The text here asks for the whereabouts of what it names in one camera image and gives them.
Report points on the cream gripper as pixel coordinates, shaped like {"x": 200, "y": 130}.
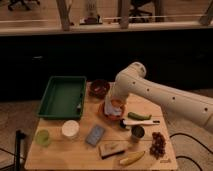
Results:
{"x": 115, "y": 94}

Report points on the orange apple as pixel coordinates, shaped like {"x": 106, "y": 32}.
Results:
{"x": 117, "y": 107}

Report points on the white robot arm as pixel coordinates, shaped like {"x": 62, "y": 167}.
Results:
{"x": 194, "y": 107}

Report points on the white paper cup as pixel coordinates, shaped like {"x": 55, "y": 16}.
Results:
{"x": 70, "y": 129}

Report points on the green plastic cup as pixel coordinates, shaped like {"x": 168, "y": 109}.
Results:
{"x": 42, "y": 138}

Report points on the orange plate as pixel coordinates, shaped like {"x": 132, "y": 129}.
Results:
{"x": 112, "y": 117}

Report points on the grey folded cloth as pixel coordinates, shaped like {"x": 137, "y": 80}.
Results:
{"x": 108, "y": 109}

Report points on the green cucumber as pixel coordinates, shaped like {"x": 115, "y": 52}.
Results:
{"x": 138, "y": 117}

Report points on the dark red bowl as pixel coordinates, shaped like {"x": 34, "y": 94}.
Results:
{"x": 99, "y": 88}

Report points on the blue sponge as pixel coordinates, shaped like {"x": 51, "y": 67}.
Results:
{"x": 95, "y": 135}

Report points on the wooden block eraser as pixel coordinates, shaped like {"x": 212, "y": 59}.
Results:
{"x": 110, "y": 149}

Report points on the green plastic tray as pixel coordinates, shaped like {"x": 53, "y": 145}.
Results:
{"x": 63, "y": 98}

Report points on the yellow banana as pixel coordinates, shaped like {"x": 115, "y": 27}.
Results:
{"x": 131, "y": 158}

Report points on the bunch of dark grapes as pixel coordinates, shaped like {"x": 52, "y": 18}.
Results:
{"x": 157, "y": 148}

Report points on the office chair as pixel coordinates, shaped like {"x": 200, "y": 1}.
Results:
{"x": 136, "y": 14}

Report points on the black stand pole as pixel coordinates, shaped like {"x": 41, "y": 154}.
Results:
{"x": 18, "y": 158}

